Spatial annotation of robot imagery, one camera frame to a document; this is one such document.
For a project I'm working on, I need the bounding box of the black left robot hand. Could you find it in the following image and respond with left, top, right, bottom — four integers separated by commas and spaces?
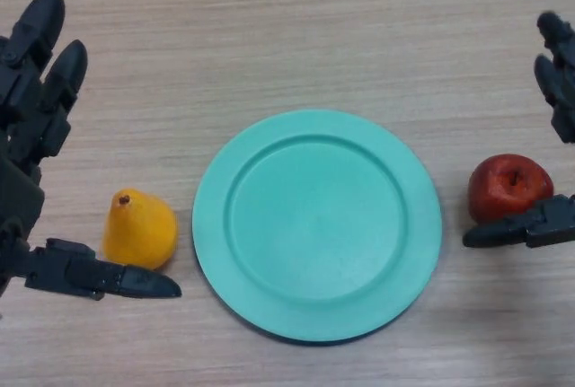
0, 0, 183, 303

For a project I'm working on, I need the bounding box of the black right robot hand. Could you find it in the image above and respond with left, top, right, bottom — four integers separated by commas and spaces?
462, 11, 575, 250

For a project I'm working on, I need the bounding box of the red apple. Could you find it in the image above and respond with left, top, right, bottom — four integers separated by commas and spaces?
467, 154, 554, 224

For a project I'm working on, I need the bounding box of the green round plate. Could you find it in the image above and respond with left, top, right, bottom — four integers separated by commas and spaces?
191, 109, 443, 346

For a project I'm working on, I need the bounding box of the yellow pear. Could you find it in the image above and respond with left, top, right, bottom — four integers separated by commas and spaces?
102, 188, 180, 271

